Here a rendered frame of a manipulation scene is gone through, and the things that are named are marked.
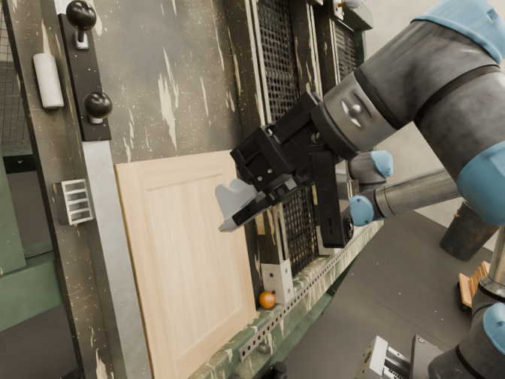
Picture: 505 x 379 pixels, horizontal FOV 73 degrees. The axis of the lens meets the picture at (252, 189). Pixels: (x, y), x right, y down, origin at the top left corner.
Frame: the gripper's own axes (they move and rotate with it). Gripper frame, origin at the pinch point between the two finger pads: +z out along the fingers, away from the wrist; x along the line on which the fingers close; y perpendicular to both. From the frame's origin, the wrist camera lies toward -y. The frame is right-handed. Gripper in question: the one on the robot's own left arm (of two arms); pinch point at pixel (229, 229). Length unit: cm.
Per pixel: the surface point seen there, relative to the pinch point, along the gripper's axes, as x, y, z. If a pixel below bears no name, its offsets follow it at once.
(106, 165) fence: -2.4, 21.7, 16.8
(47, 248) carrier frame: -64, 53, 161
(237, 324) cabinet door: -32, -20, 40
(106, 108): 4.4, 23.1, 3.2
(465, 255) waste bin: -450, -174, 48
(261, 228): -51, -2, 29
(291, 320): -55, -32, 41
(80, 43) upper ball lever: -1.2, 38.1, 5.9
